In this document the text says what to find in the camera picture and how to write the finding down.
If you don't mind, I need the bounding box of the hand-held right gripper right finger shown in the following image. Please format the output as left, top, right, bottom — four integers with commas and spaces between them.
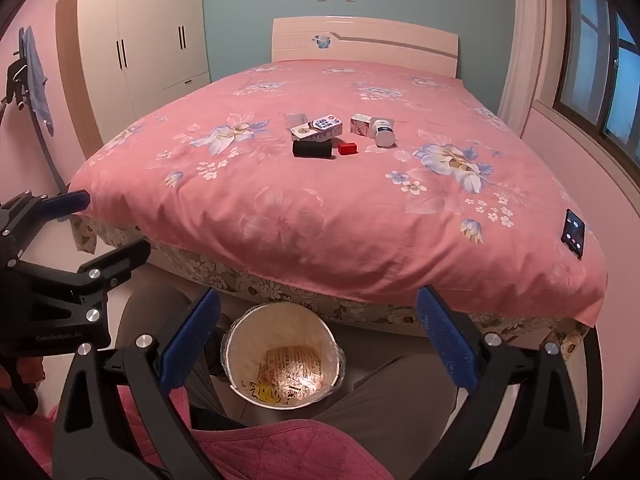
416, 285, 586, 480

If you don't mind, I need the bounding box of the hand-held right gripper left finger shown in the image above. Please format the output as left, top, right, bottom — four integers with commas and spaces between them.
51, 287, 236, 480

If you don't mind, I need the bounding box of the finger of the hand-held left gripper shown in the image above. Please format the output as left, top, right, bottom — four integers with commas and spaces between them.
0, 189, 92, 261
7, 238, 152, 306

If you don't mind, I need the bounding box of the white trash bin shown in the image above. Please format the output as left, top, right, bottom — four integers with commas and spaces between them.
220, 302, 347, 411

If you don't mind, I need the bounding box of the person's left hand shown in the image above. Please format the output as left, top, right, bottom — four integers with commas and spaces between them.
0, 357, 47, 396

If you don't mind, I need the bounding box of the floral bed skirt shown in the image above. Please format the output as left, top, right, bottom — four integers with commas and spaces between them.
70, 215, 591, 361

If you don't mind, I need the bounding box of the printed snack wrapper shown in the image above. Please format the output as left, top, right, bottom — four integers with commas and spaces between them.
247, 345, 338, 406

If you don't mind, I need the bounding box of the blue towel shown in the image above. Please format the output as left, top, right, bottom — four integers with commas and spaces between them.
19, 26, 55, 137

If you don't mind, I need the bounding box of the black stand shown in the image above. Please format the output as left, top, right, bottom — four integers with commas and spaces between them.
0, 50, 71, 196

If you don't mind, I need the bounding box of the pink quilted jacket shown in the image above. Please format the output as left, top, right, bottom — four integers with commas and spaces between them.
5, 385, 396, 480

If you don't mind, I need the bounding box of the black smartphone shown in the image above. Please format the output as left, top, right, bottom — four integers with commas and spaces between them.
561, 208, 587, 260

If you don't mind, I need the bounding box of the pink floral bedsheet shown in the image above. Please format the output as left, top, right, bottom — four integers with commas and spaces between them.
67, 57, 608, 328

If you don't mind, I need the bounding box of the cream wardrobe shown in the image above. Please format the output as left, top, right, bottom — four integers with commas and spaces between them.
55, 0, 212, 146

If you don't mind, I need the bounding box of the white bottle blue label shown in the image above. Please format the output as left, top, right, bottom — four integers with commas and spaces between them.
370, 118, 397, 149

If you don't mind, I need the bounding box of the black cylindrical case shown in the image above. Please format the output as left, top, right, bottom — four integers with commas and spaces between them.
292, 140, 333, 159

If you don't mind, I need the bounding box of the white printed carton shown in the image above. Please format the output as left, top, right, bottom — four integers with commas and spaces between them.
291, 121, 344, 143

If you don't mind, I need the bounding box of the cream bed headboard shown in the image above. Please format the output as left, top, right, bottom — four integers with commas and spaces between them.
271, 16, 460, 79

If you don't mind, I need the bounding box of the dark framed window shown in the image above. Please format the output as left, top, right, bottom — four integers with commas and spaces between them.
552, 0, 640, 171

